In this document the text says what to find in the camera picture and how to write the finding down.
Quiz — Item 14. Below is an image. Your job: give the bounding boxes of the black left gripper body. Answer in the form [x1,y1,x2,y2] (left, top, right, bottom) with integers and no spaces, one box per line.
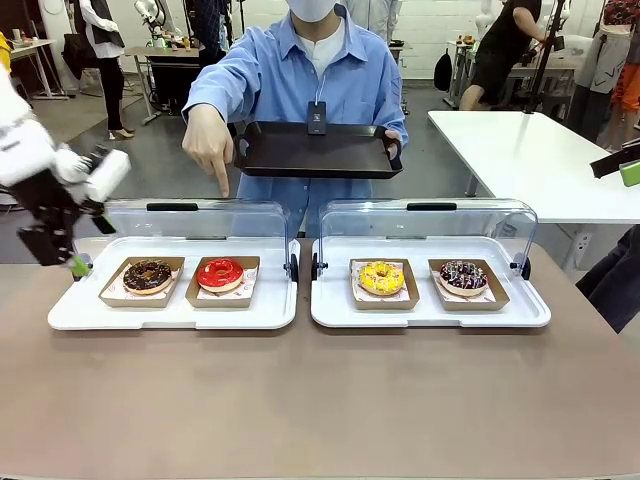
[8,167,89,234]

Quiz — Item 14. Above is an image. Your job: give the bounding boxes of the red glazed donut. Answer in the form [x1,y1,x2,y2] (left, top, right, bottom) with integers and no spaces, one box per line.
[196,257,246,294]

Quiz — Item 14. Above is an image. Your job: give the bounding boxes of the brown paper donut tray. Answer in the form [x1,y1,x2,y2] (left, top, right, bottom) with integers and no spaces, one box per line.
[98,256,186,308]
[427,258,512,313]
[349,258,421,312]
[184,255,262,309]

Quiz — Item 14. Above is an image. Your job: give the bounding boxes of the black serving tray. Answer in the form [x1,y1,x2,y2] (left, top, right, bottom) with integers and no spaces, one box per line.
[233,120,404,180]

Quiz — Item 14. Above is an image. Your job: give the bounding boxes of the person's left forearm blue sleeve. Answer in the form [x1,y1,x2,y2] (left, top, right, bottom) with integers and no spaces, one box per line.
[372,74,410,147]

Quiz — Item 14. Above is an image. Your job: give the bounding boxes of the person's right forearm blue sleeve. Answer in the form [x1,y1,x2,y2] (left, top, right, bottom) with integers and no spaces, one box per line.
[181,64,241,126]

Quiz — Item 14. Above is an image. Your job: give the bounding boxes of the chocolate glazed donut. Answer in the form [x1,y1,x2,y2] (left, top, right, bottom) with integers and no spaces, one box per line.
[122,259,174,297]

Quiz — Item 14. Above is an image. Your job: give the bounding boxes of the person in dark jeans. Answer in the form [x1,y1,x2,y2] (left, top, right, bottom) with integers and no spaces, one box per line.
[574,225,640,335]

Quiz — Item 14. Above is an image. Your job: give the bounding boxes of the person in black clothes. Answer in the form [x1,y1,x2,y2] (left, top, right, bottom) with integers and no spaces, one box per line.
[458,0,549,112]

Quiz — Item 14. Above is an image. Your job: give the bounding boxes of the purple sprinkled donut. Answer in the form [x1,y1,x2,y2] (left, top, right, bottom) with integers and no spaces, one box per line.
[438,259,489,299]

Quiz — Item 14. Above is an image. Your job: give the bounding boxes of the person torso in blue shirt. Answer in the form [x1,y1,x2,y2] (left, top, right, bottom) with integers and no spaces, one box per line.
[181,2,410,239]

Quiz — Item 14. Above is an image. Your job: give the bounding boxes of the yellow sprinkled donut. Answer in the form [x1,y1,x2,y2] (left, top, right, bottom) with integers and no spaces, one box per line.
[358,260,406,297]

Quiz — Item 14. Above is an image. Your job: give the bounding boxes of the person's right hand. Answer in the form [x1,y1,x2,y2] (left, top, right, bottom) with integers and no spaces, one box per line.
[181,105,236,199]

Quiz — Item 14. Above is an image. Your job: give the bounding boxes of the person's left hand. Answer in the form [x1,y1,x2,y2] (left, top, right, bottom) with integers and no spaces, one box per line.
[383,129,403,161]

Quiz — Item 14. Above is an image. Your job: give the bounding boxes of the white table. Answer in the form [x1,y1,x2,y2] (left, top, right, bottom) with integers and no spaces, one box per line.
[427,109,640,271]

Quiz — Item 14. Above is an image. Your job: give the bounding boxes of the mannequin in orange white clothes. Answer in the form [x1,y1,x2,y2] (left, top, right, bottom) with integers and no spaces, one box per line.
[569,0,640,152]

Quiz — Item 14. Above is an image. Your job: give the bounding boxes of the black tripod pole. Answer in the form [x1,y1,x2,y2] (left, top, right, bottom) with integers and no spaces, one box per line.
[522,0,571,116]

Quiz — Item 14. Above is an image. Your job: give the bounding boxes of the clear display case lid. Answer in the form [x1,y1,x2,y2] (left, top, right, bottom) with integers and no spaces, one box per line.
[310,198,539,282]
[74,198,301,284]

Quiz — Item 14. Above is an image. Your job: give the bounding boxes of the white background desk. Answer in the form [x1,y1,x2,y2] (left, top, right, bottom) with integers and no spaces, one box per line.
[0,38,70,102]

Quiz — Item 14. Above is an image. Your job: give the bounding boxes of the white display case base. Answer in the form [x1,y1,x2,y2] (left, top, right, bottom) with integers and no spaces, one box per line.
[309,235,553,330]
[47,235,301,332]

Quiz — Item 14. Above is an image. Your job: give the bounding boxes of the black backpack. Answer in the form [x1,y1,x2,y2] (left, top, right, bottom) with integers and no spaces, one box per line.
[433,48,454,93]

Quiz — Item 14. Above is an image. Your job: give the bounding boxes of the dark plaid hanging garment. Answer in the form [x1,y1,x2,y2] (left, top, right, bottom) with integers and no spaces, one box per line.
[188,0,237,57]

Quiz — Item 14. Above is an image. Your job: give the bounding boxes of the black name badge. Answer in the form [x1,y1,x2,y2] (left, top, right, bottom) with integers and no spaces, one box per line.
[307,101,328,137]

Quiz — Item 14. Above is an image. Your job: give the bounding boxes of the white face mask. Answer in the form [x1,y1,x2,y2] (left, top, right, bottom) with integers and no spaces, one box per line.
[289,0,335,23]

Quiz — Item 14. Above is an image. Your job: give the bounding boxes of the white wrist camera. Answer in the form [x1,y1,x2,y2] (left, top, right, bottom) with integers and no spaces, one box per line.
[82,148,133,204]

